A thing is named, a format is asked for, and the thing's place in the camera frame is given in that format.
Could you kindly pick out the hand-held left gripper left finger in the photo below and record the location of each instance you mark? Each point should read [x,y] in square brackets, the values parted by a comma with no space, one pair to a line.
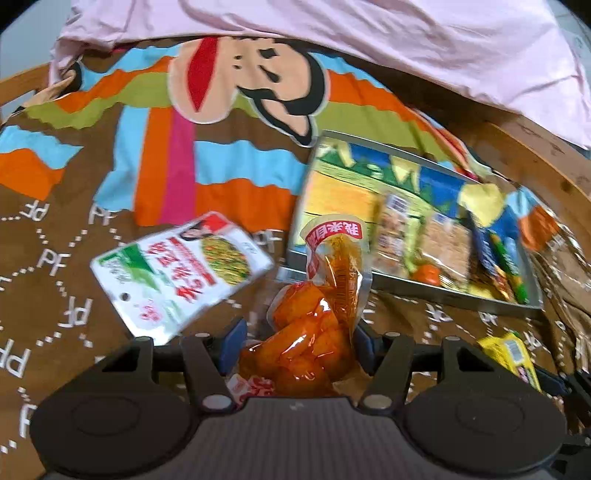
[235,346]

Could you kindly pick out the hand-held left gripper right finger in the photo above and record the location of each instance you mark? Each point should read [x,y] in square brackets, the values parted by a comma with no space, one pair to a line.
[367,350]

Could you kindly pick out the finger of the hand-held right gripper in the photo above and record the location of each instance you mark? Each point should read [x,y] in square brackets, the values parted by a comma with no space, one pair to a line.
[577,450]
[570,390]

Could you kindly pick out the orange spicy snack pouch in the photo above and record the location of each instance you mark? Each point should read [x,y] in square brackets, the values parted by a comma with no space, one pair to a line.
[304,341]

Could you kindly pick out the yellow snack packet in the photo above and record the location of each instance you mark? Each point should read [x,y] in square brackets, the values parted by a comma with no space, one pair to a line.
[510,355]

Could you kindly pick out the white and green snack pouch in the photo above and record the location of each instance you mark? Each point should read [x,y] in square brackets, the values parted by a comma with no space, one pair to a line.
[184,272]

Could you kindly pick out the puffed rice bar packet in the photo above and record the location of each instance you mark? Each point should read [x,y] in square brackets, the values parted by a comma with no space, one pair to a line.
[441,244]

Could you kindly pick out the green sausage stick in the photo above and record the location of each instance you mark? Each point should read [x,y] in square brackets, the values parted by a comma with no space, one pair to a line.
[510,272]

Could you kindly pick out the blue snack packet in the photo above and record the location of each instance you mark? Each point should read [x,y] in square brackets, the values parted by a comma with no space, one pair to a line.
[482,244]

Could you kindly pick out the metal tray with drawing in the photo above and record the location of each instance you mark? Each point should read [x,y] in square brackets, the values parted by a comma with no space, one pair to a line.
[341,194]

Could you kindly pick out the small orange fruit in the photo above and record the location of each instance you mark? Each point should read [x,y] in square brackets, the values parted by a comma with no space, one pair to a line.
[427,274]

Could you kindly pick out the clear nut bar packet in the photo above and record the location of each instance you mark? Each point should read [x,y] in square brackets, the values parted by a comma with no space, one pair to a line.
[397,226]

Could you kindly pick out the brown printed blanket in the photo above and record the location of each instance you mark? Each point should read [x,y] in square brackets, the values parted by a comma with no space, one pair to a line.
[69,230]

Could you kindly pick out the pink quilt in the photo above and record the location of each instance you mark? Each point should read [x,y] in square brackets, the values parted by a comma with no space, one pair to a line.
[369,41]

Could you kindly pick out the wooden bed frame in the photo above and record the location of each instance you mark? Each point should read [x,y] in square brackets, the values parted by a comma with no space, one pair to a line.
[540,161]

